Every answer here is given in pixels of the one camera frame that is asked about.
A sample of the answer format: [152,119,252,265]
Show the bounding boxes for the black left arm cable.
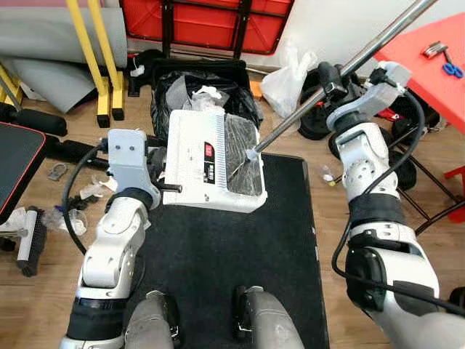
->
[62,142,110,255]

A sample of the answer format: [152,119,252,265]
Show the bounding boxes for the crumpled white plastic waste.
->
[178,76,230,113]

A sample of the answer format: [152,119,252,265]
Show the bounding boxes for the red plastic crate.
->
[120,0,295,57]

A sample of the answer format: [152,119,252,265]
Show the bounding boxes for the small black bench pad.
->
[0,122,48,222]

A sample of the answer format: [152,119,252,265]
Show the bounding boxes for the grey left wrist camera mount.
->
[108,129,159,208]

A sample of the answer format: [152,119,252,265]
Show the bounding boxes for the black foam roller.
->
[0,102,70,139]

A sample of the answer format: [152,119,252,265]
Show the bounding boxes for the small silver metal tool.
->
[423,41,448,59]

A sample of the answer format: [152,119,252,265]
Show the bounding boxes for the silver robot leg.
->
[231,285,306,349]
[125,289,182,349]

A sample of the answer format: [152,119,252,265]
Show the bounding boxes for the blue-handled scissors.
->
[441,60,464,79]

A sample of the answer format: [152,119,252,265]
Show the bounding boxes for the white broom head black bristles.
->
[15,206,49,278]

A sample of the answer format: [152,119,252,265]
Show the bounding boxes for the silver right robot leg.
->
[231,285,306,349]

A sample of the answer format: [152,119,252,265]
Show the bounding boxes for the black weight plate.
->
[391,149,419,191]
[298,87,339,141]

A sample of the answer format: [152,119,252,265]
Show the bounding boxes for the red table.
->
[374,13,465,135]

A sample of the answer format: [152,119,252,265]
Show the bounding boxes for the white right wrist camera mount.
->
[327,62,411,132]

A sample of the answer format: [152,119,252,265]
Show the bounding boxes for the long-handled broom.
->
[231,0,440,181]

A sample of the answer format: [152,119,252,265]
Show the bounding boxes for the yellow metal frame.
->
[0,62,23,110]

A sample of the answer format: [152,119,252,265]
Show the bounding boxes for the short black cylinder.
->
[44,138,110,172]

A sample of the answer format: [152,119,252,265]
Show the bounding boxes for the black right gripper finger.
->
[318,62,344,101]

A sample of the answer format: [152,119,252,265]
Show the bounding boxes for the silver left robot leg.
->
[125,289,182,349]

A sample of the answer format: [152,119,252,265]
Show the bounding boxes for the black metal rack frame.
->
[161,0,253,63]

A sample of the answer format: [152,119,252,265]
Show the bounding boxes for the white plastic bag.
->
[260,42,319,121]

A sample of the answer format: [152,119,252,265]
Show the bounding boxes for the grey metal clip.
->
[47,164,70,182]

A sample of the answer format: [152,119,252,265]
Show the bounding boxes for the crumpled clear plastic wrap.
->
[224,116,264,198]

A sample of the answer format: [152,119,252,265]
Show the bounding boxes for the black floor mat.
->
[120,153,331,349]

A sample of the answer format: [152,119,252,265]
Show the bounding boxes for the black trash bag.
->
[150,58,264,143]

